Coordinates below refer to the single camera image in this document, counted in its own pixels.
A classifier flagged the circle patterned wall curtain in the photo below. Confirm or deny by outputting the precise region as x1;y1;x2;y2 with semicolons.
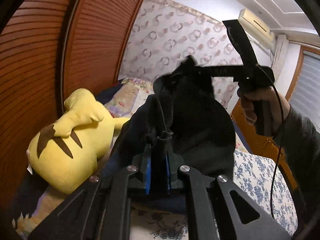
117;0;250;110

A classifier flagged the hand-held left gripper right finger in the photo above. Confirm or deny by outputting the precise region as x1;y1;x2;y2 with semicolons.
164;145;292;240

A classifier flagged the yellow plush toy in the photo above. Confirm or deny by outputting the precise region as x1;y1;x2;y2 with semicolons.
26;88;130;195

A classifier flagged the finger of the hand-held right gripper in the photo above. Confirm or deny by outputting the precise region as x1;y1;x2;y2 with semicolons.
195;65;235;77

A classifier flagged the black printed T-shirt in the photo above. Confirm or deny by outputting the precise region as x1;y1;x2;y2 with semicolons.
101;55;237;214

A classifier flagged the black cable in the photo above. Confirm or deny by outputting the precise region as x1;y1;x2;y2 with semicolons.
257;64;285;218

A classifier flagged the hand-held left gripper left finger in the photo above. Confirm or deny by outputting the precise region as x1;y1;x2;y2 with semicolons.
27;142;153;240

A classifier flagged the wooden louvered wardrobe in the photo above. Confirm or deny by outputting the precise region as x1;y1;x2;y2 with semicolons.
0;0;153;220

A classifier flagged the blue and white floral sheet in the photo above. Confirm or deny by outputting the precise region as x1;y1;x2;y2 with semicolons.
130;150;299;240

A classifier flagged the tied lace curtain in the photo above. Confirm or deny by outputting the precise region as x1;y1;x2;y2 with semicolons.
271;34;288;73

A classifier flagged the wall air conditioner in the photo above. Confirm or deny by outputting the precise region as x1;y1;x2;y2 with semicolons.
237;8;277;52

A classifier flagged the floral blanket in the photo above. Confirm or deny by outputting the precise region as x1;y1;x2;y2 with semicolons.
104;77;154;118

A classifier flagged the person's right hand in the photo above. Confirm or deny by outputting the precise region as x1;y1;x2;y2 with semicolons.
237;85;290;137

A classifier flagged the person's right forearm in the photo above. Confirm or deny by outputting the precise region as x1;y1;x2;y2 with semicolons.
272;102;320;230

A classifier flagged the grey window blind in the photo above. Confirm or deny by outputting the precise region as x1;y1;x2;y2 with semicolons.
294;54;320;120

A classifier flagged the folded navy blanket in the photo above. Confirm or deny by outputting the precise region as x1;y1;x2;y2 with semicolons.
95;79;130;103

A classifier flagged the wooden side cabinet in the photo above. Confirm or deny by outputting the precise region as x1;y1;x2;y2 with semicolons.
231;100;298;188

